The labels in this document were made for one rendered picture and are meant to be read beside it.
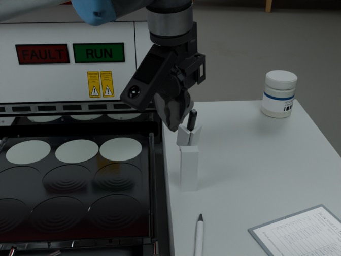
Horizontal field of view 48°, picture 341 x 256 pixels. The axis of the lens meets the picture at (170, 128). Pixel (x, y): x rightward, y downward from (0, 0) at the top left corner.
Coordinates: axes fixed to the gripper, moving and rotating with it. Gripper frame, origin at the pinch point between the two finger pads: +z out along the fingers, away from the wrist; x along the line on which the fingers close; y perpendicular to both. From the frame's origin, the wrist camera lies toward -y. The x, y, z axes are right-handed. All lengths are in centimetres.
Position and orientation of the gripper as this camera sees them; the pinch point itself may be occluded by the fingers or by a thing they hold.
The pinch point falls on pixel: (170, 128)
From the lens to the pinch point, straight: 76.2
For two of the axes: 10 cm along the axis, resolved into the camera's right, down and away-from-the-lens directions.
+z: 0.7, 7.7, 6.3
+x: -7.8, -3.6, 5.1
